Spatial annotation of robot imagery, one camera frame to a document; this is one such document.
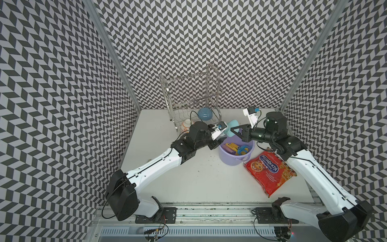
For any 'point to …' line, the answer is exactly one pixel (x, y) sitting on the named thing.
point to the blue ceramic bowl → (205, 114)
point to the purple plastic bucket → (234, 151)
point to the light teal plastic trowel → (232, 123)
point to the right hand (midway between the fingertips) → (232, 132)
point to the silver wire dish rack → (193, 98)
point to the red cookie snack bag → (270, 171)
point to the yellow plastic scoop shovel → (233, 146)
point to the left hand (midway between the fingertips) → (219, 132)
